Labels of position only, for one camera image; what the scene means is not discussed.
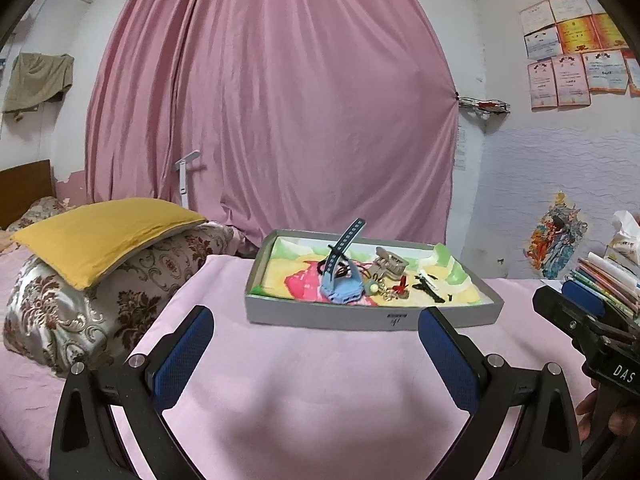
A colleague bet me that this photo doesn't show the stack of books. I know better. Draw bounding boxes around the stack of books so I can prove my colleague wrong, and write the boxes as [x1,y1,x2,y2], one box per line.
[567,251,640,319]

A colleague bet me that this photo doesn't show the pink curtain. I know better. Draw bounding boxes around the pink curtain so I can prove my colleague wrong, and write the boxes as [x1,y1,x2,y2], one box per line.
[85,0,461,262]

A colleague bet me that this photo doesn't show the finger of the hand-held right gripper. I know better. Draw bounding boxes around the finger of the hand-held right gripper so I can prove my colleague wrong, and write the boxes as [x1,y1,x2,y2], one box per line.
[531,286,637,357]
[561,279,640,348]

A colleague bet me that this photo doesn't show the pink bedsheet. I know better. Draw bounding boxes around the pink bedsheet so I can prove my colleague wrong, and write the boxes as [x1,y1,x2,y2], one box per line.
[0,245,603,480]

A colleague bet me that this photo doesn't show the black hair clip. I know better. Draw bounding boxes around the black hair clip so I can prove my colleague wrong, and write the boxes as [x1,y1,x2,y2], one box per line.
[411,272,447,304]

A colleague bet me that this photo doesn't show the silver hair claw clip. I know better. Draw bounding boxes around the silver hair claw clip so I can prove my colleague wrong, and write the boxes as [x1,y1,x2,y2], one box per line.
[371,246,410,279]

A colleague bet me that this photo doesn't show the wire wall shelf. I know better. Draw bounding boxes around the wire wall shelf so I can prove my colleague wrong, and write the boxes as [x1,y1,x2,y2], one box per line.
[457,95,511,121]

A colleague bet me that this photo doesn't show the grey box with colourful lining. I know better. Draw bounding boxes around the grey box with colourful lining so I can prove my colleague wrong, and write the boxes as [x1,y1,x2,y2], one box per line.
[244,229,505,332]

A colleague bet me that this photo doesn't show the white desk lamp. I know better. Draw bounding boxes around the white desk lamp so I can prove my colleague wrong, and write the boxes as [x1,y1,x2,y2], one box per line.
[174,149,201,210]

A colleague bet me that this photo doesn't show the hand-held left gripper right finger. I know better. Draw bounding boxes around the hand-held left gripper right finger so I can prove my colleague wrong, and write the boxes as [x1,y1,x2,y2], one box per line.
[417,306,584,480]

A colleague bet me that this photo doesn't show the floral patterned pillow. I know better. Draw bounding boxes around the floral patterned pillow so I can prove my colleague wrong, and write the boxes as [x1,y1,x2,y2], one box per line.
[2,221,242,377]
[5,196,67,234]

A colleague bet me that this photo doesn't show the person's right hand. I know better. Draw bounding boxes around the person's right hand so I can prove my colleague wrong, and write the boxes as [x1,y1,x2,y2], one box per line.
[575,389,640,445]

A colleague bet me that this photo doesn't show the green hanging cloth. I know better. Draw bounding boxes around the green hanging cloth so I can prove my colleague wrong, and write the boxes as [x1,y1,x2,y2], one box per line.
[2,52,75,122]

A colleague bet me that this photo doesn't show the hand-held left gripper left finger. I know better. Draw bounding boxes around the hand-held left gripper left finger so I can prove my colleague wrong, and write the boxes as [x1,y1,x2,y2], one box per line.
[50,305,215,480]

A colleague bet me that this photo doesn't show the group of wall certificates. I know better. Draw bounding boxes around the group of wall certificates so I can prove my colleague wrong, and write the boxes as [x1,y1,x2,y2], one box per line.
[519,0,640,111]

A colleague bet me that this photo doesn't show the white tissue pack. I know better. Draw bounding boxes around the white tissue pack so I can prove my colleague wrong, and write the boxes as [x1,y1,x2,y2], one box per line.
[602,210,640,267]

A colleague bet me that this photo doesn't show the wooden headboard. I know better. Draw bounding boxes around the wooden headboard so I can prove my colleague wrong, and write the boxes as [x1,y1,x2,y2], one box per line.
[0,159,54,231]

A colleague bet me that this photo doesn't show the colourful wall poster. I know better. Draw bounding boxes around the colourful wall poster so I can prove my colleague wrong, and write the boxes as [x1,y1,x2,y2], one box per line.
[523,189,589,280]

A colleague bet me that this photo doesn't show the yellow pillow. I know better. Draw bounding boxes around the yellow pillow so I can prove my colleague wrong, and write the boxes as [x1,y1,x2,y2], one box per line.
[11,197,207,291]

